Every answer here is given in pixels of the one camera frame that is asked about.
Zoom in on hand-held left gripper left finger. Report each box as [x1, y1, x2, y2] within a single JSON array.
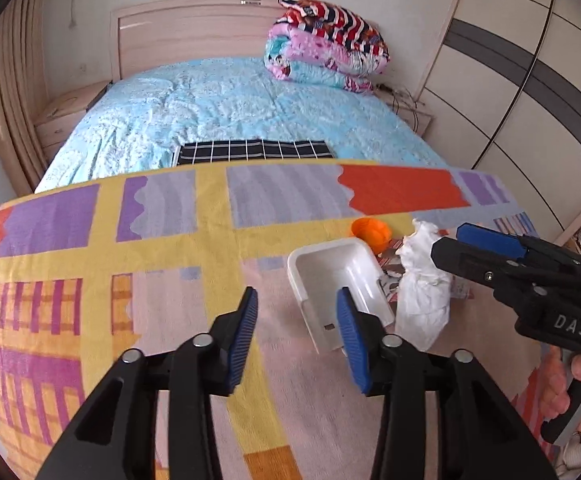
[[35, 286, 260, 480]]

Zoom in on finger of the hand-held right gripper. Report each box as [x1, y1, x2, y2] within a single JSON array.
[[455, 222, 526, 261], [431, 237, 546, 306]]

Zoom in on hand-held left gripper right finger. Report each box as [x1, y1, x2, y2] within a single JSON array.
[[335, 286, 559, 480]]

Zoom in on white tissue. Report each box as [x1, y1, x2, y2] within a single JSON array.
[[395, 219, 454, 354]]

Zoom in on white plastic tray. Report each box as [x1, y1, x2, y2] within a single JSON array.
[[287, 239, 397, 356]]

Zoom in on person's right hand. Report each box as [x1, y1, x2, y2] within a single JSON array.
[[541, 347, 581, 434]]

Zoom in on printed wrapper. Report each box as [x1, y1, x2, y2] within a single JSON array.
[[379, 239, 467, 302]]

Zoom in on orange plastic cup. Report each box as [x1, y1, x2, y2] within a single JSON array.
[[351, 217, 392, 254]]

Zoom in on colourful patterned tablecloth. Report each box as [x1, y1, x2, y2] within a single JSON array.
[[0, 160, 581, 480]]

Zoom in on wooden nightstand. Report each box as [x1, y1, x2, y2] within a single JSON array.
[[33, 80, 117, 167], [371, 85, 434, 137]]

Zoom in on wardrobe with grey stripes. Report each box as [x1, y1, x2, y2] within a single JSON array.
[[419, 0, 581, 242]]

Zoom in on black checked cloth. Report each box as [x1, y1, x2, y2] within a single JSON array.
[[173, 138, 336, 166]]

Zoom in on bed with blue bedspread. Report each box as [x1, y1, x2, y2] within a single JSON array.
[[35, 57, 447, 194]]

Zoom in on pink folded quilt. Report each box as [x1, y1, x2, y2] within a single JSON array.
[[264, 25, 390, 94]]

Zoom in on striped folded blanket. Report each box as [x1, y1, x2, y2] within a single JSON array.
[[277, 0, 387, 57]]

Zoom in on wooden headboard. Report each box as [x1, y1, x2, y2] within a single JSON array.
[[110, 0, 302, 84]]

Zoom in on beige curtain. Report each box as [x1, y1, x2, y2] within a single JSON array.
[[0, 0, 52, 196]]

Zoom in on black cables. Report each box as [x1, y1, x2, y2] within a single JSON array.
[[389, 87, 427, 127]]

